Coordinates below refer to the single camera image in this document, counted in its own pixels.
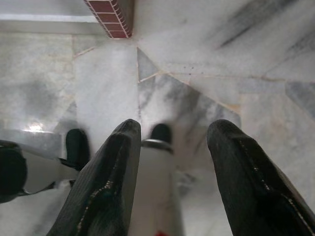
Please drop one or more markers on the red brick tiled pillar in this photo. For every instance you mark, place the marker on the red brick tiled pillar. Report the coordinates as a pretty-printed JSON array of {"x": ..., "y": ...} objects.
[{"x": 112, "y": 17}]

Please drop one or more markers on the robot leg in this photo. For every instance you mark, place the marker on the robot leg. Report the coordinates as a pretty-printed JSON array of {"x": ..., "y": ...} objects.
[
  {"x": 39, "y": 169},
  {"x": 155, "y": 177}
]

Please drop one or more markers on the robot right leg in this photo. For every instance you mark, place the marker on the robot right leg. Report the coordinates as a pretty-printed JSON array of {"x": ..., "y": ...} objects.
[{"x": 155, "y": 177}]

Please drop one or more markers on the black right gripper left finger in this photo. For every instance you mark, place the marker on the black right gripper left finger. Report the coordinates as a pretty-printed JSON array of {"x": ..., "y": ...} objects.
[{"x": 105, "y": 186}]

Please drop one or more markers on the robot left leg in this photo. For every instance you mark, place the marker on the robot left leg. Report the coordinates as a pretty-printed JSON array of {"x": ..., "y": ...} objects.
[{"x": 39, "y": 169}]

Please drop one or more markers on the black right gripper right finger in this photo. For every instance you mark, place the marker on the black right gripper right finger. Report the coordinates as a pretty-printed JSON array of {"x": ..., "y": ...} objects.
[{"x": 248, "y": 186}]

